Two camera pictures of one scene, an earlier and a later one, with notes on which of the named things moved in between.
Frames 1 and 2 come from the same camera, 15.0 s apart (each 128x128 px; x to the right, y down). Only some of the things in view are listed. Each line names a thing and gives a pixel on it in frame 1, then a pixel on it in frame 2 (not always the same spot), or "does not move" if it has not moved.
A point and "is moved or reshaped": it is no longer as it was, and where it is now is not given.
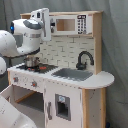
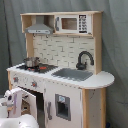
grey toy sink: [73, 74] does not move
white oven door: [11, 94] is moved or reshaped
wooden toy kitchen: [62, 85] does not move
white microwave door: [63, 25] is moved or reshaped
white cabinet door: [63, 106] does not move
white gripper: [43, 16] -> [13, 100]
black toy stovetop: [42, 68] does not move
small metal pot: [31, 60] does not move
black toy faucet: [81, 66] does not move
